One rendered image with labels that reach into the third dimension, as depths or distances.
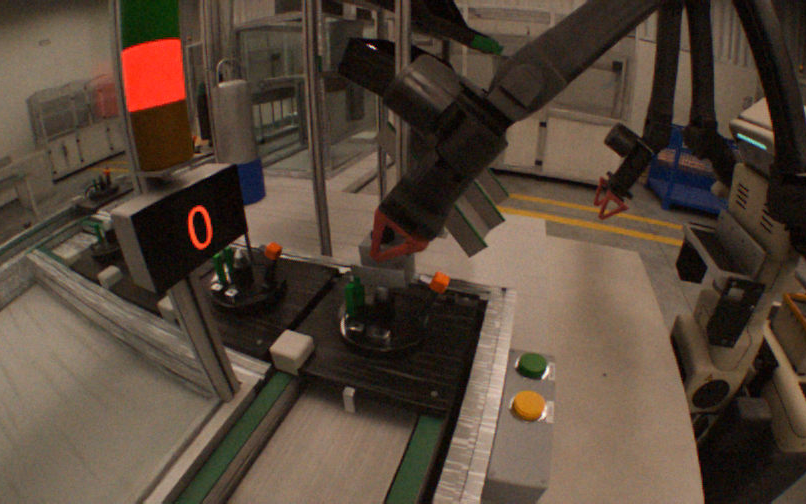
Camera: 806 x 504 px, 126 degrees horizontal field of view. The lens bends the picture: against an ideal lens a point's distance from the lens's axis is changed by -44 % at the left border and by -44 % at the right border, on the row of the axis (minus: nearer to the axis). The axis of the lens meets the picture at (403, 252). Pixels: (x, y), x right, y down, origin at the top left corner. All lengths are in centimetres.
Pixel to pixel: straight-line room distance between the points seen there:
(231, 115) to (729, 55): 995
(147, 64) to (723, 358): 103
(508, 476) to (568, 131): 425
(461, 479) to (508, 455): 6
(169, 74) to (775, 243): 90
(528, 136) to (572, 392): 401
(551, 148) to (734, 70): 675
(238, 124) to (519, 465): 122
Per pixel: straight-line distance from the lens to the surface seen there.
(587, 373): 68
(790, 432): 106
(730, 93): 1015
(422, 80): 37
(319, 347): 51
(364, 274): 47
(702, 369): 94
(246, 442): 47
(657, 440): 65
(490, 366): 51
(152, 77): 30
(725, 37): 1018
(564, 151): 453
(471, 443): 43
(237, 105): 130
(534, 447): 44
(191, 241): 32
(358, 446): 47
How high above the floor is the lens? 132
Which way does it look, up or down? 30 degrees down
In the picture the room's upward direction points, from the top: straight up
